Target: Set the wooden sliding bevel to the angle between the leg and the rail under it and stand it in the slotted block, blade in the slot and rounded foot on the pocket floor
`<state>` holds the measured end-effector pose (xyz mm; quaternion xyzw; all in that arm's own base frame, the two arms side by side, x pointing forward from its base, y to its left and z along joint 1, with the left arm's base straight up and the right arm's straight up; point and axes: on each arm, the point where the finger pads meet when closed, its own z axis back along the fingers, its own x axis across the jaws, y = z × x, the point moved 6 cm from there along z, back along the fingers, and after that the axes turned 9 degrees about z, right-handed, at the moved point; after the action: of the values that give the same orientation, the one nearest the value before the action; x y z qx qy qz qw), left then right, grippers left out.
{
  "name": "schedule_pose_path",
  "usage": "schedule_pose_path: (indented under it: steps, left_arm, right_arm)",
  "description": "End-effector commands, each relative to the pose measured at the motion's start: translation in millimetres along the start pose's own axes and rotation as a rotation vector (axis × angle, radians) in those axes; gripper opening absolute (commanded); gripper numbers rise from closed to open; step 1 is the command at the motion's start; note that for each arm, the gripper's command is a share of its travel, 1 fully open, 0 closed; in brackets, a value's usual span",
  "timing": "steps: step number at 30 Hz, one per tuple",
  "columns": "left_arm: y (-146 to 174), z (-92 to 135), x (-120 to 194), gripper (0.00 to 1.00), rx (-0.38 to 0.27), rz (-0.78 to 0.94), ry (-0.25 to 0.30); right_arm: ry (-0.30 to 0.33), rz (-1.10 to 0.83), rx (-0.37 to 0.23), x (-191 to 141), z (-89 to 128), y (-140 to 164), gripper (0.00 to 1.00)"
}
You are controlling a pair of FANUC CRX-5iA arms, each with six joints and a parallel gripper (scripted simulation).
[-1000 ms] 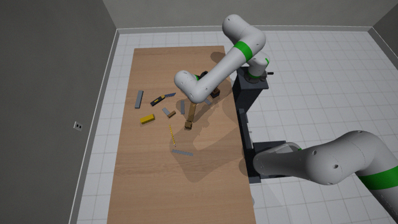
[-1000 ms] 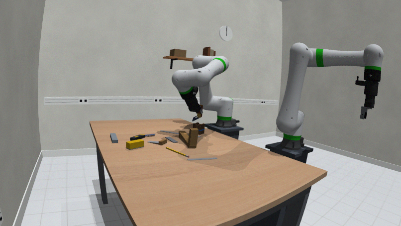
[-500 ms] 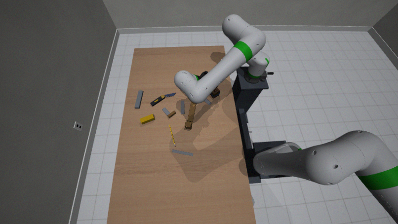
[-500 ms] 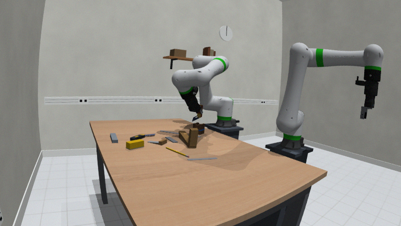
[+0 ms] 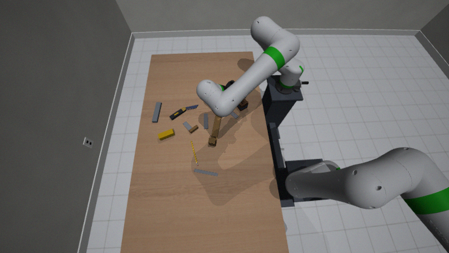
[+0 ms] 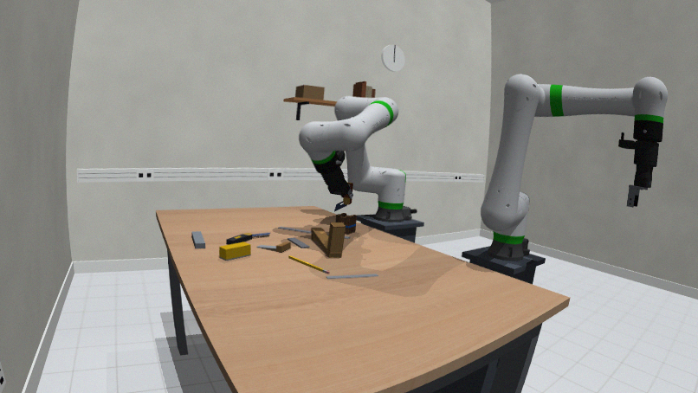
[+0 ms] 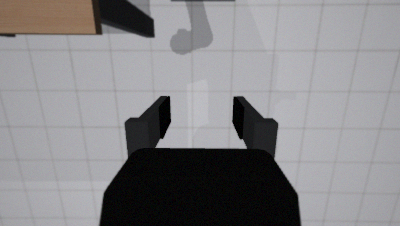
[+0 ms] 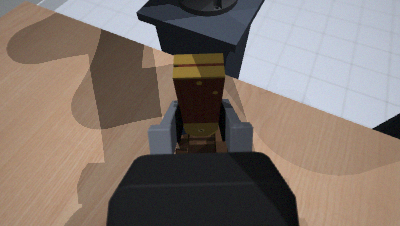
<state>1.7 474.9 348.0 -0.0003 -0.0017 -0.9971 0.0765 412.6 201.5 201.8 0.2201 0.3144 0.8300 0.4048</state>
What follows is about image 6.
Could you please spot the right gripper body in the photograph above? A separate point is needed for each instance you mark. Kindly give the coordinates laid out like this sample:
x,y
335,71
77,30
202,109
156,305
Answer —
x,y
333,175

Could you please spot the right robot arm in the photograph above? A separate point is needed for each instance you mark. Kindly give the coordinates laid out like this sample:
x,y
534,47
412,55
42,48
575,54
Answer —
x,y
351,134

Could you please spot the yellow rectangular block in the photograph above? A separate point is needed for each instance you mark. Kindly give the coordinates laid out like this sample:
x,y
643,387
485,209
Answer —
x,y
234,251

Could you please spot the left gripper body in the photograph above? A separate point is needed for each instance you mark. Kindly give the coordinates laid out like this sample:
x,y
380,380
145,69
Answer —
x,y
648,133

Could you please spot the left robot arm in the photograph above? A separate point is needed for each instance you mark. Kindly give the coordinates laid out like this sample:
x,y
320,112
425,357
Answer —
x,y
505,207

